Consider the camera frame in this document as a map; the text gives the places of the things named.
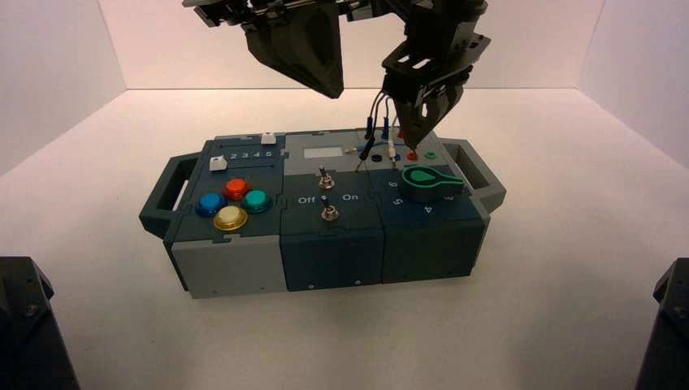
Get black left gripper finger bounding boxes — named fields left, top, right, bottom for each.
left=323, top=5, right=345, bottom=100
left=245, top=11, right=331, bottom=100

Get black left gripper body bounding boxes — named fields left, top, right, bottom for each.
left=183, top=0, right=378, bottom=28

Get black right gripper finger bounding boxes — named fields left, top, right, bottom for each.
left=415, top=80, right=465, bottom=147
left=395, top=99, right=431, bottom=147

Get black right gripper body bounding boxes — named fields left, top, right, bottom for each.
left=382, top=5, right=492, bottom=101

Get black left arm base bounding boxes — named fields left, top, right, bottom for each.
left=0, top=256, right=82, bottom=390

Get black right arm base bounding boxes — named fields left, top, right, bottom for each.
left=635, top=257, right=689, bottom=390

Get green and black rotary knob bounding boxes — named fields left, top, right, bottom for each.
left=401, top=165, right=465, bottom=204

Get red push button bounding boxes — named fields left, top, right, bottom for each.
left=223, top=178, right=252, bottom=202

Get green push button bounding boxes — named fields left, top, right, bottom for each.
left=240, top=190, right=273, bottom=215

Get grey and teal task box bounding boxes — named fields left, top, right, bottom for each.
left=138, top=128, right=507, bottom=300

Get blue push button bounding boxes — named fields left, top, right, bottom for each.
left=194, top=193, right=226, bottom=219

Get yellow push button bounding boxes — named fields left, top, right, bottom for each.
left=212, top=206, right=249, bottom=233

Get banana plug jumper wires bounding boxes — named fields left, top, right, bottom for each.
left=347, top=97, right=402, bottom=163

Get white jumper wire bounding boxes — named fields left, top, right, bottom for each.
left=384, top=105, right=402, bottom=169

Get black jumper wire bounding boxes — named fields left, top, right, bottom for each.
left=353, top=89, right=390, bottom=173

